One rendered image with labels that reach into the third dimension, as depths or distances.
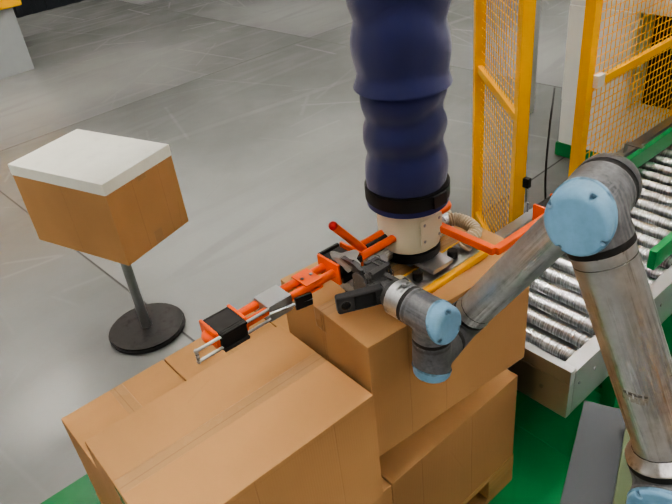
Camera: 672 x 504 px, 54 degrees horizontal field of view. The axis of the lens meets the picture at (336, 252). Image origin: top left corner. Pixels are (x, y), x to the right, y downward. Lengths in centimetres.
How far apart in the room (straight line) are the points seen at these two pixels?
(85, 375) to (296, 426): 201
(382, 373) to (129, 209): 159
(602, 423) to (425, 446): 52
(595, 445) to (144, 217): 203
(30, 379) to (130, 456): 198
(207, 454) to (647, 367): 97
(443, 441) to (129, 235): 160
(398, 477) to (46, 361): 220
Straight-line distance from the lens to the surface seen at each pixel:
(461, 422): 215
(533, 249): 139
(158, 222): 307
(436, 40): 153
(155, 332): 356
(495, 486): 262
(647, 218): 322
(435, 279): 178
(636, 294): 121
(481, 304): 153
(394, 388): 177
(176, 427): 172
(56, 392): 349
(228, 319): 152
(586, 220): 113
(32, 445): 329
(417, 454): 207
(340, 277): 164
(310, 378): 175
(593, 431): 190
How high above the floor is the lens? 215
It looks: 33 degrees down
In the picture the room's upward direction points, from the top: 7 degrees counter-clockwise
